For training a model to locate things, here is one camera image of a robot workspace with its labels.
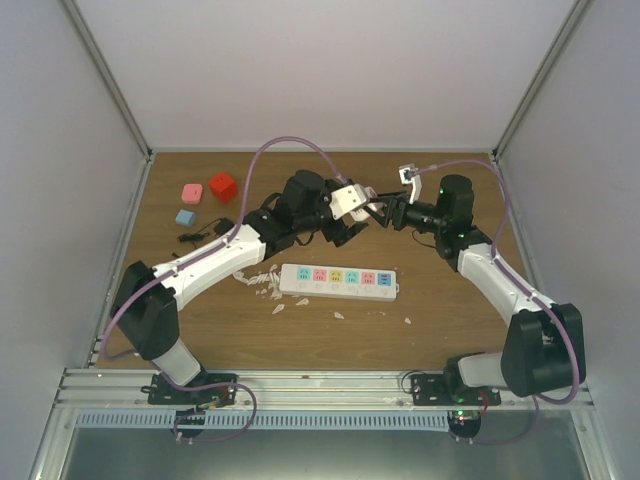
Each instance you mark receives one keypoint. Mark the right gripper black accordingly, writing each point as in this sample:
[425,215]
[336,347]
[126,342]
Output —
[394,210]

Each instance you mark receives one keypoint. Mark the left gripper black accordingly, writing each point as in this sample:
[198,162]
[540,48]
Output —
[342,233]

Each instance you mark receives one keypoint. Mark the white cartoon cube adapter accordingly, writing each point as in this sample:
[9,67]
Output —
[364,213]

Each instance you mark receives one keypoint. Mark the white power strip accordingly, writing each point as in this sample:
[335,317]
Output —
[338,282]

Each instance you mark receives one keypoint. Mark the black plug adapter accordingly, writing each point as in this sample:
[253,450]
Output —
[217,227]

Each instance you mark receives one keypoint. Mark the red cube socket adapter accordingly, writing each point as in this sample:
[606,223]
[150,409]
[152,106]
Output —
[223,187]

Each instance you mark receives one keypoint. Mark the pink plug adapter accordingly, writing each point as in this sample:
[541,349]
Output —
[192,193]

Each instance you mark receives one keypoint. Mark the light blue plug adapter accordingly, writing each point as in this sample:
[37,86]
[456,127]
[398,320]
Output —
[185,218]

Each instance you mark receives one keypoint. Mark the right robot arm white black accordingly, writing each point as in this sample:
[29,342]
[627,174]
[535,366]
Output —
[543,353]

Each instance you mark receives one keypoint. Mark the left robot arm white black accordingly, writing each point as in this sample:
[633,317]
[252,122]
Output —
[149,299]

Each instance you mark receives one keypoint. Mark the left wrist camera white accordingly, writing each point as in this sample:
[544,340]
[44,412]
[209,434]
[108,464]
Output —
[349,200]

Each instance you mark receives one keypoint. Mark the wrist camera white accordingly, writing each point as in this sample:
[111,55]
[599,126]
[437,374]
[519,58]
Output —
[410,176]
[349,200]

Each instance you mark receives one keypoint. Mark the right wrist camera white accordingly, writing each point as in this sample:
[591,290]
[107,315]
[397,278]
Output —
[410,176]

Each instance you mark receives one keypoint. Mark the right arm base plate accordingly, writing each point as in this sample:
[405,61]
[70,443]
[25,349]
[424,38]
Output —
[436,389]

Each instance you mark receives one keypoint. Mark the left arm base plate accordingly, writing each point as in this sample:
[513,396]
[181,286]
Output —
[161,392]

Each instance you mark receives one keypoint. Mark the aluminium rail front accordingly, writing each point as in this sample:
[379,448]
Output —
[274,390]

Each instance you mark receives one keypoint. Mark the slotted cable duct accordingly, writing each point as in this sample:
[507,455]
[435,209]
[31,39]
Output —
[268,420]

